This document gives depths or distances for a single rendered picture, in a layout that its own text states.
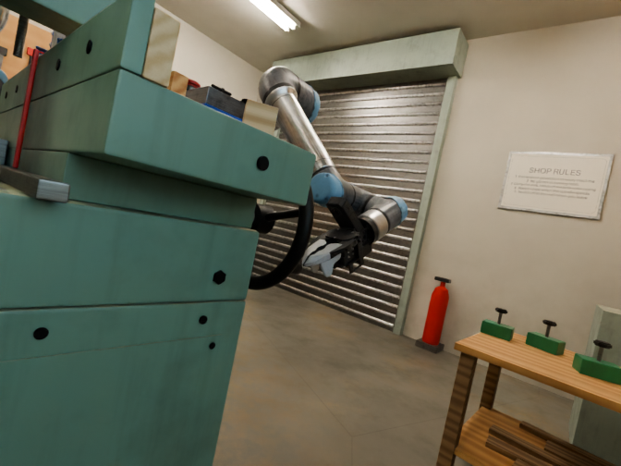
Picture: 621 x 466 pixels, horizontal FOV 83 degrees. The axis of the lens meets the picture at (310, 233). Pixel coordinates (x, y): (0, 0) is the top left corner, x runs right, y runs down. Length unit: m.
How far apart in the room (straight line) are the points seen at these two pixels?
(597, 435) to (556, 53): 2.61
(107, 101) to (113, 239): 0.13
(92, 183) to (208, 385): 0.26
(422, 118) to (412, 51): 0.59
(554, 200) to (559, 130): 0.53
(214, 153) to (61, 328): 0.20
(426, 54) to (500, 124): 0.88
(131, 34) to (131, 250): 0.18
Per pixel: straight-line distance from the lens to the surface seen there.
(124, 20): 0.31
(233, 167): 0.33
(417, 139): 3.51
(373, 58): 3.79
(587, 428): 2.26
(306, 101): 1.11
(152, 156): 0.29
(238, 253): 0.43
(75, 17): 0.56
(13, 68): 3.92
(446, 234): 3.25
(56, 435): 0.42
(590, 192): 3.15
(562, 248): 3.11
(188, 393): 0.46
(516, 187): 3.19
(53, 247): 0.35
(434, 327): 3.12
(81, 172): 0.37
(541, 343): 1.65
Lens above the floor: 0.82
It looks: 2 degrees down
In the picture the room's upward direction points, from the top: 12 degrees clockwise
